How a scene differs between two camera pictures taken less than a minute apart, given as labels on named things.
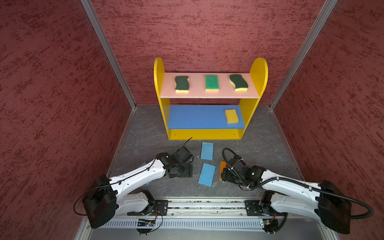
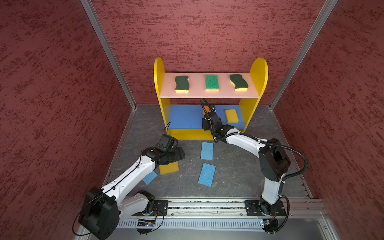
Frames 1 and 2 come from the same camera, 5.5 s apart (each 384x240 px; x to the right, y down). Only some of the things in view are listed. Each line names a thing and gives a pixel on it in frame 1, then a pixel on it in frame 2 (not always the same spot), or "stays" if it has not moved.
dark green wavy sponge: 240,84 stays
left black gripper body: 183,171 to 174,156
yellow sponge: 231,116 stays
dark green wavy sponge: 182,84 stays
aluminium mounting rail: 190,207 stays
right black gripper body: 230,178 to 207,127
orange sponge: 223,164 to 207,108
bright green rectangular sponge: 212,83 stays
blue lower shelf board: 182,117 stays
